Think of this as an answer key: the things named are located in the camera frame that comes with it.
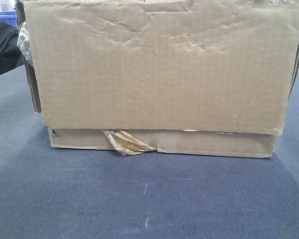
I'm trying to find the large plain cardboard box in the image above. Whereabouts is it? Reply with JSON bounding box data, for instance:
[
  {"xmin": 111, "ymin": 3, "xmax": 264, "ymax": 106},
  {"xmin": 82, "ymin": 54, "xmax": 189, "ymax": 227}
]
[{"xmin": 16, "ymin": 0, "xmax": 299, "ymax": 158}]

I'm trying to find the black fabric garment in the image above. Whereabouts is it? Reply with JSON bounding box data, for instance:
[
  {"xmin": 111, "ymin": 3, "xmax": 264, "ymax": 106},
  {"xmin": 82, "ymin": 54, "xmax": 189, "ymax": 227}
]
[{"xmin": 0, "ymin": 20, "xmax": 24, "ymax": 75}]

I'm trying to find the blue plastic bin far left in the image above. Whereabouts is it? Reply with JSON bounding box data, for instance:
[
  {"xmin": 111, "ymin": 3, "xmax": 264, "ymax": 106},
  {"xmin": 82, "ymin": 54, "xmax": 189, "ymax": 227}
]
[{"xmin": 0, "ymin": 10, "xmax": 17, "ymax": 27}]

